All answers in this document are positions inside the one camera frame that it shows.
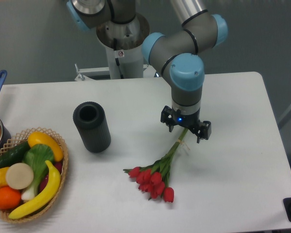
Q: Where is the orange fruit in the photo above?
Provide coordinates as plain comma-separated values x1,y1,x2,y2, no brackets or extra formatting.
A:
0,186,21,210

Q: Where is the yellow banana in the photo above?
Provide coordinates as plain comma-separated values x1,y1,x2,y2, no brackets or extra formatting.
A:
8,160,61,219

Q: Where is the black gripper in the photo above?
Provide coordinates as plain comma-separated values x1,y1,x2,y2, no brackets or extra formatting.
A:
161,105,211,143

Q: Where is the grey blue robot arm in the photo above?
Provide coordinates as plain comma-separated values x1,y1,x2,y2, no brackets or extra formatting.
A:
66,0,228,140

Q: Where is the beige round disc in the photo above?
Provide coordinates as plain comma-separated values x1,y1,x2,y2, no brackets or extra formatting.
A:
5,163,34,190

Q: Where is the green cucumber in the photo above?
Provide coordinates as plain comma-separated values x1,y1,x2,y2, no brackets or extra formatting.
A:
0,141,30,169

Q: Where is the woven wicker basket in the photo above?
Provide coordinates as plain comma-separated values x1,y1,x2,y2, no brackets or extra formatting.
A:
0,127,68,224

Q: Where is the red tulip bouquet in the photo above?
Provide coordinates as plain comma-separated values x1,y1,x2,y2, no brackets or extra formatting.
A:
123,129,188,203

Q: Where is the green bok choy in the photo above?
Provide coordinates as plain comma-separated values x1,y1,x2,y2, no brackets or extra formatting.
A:
21,144,54,202

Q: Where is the red vegetable in basket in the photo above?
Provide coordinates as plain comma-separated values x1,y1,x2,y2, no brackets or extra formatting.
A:
39,162,63,193

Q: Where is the dark grey ribbed vase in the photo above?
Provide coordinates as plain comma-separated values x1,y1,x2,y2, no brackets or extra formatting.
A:
73,101,111,153

